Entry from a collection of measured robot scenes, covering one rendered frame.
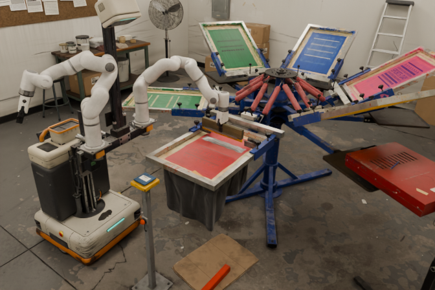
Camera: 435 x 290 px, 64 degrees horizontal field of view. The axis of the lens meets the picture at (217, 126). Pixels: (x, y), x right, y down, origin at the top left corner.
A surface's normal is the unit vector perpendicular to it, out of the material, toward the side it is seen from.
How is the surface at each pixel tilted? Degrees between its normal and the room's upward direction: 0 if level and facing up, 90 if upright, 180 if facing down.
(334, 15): 90
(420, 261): 0
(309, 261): 0
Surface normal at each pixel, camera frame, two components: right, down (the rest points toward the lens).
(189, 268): 0.04, -0.90
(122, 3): 0.77, -0.18
